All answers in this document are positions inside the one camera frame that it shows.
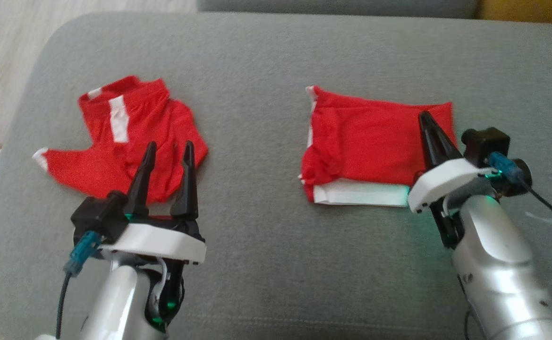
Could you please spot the yellow pillow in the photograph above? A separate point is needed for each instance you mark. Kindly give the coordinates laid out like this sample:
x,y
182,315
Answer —
x,y
530,9

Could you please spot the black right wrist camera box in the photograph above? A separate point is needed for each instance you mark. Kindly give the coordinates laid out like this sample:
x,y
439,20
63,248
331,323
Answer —
x,y
486,144

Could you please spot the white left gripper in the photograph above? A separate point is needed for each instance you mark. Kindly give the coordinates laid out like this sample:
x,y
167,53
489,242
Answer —
x,y
157,241

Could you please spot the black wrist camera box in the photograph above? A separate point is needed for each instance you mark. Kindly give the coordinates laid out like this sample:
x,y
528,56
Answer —
x,y
486,144
98,215

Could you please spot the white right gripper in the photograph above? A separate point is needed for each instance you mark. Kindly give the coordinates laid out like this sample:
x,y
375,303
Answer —
x,y
441,182

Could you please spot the red basketball jersey white sleeves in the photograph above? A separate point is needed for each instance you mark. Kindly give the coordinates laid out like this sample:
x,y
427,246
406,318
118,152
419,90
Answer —
x,y
370,141

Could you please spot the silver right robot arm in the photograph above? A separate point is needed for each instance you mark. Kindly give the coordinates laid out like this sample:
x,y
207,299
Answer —
x,y
497,264

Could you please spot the grey sofa back cushion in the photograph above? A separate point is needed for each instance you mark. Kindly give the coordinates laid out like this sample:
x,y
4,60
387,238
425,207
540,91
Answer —
x,y
337,5

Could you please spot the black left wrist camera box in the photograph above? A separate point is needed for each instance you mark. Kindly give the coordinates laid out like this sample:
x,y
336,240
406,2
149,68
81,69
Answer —
x,y
98,215

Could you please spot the red shorts white stripes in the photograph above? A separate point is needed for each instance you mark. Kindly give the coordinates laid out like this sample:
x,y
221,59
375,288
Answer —
x,y
106,165

